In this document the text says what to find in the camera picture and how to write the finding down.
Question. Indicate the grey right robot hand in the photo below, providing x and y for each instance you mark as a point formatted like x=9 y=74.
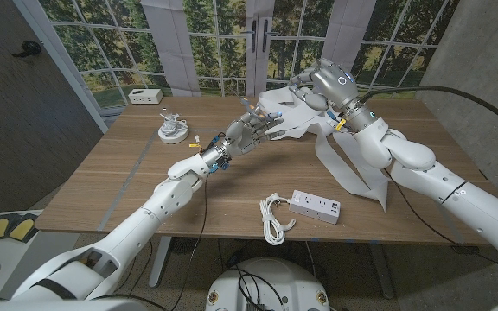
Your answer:
x=335 y=84

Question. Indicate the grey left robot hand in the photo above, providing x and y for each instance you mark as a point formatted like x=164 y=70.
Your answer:
x=242 y=136

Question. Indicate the white receipt paper strip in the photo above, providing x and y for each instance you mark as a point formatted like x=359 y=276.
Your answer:
x=348 y=173

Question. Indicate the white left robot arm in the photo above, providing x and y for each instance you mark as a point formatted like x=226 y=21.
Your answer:
x=145 y=216

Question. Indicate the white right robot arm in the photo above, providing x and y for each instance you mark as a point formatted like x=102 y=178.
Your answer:
x=426 y=181

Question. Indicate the white power strip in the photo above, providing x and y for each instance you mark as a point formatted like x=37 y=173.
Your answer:
x=314 y=206

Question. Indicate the white outlet box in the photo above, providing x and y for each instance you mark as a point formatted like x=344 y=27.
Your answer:
x=145 y=96

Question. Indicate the black round ribbed object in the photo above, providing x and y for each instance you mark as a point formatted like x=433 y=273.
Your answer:
x=184 y=245

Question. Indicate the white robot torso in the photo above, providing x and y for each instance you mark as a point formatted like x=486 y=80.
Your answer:
x=270 y=281

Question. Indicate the white table leg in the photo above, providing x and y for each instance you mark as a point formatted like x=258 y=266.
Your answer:
x=160 y=261

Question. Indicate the printed window backdrop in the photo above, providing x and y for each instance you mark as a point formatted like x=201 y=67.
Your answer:
x=102 y=43

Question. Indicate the grey table leg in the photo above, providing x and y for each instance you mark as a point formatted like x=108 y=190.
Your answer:
x=381 y=270

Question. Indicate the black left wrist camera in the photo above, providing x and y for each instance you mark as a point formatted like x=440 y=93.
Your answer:
x=223 y=163

